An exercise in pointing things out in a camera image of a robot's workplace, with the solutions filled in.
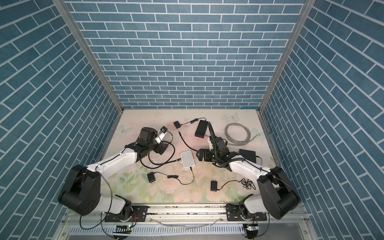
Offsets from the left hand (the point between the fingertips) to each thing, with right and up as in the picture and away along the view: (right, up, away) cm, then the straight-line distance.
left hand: (160, 138), depth 91 cm
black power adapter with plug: (+51, -25, -8) cm, 57 cm away
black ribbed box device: (+26, +6, +16) cm, 31 cm away
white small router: (+16, -13, +1) cm, 21 cm away
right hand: (+25, -8, -3) cm, 27 cm away
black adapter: (-3, -21, -6) cm, 22 cm away
